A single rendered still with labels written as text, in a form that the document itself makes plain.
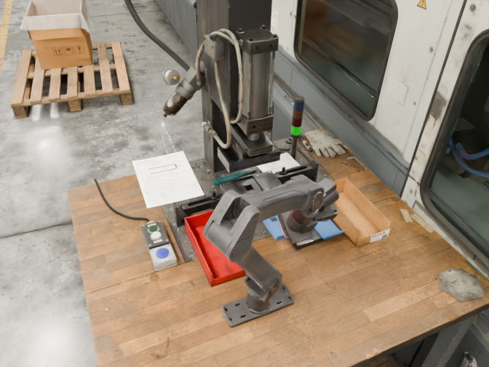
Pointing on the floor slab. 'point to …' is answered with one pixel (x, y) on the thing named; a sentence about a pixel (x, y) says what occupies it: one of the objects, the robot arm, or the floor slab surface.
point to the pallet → (20, 104)
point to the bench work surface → (376, 336)
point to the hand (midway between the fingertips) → (287, 234)
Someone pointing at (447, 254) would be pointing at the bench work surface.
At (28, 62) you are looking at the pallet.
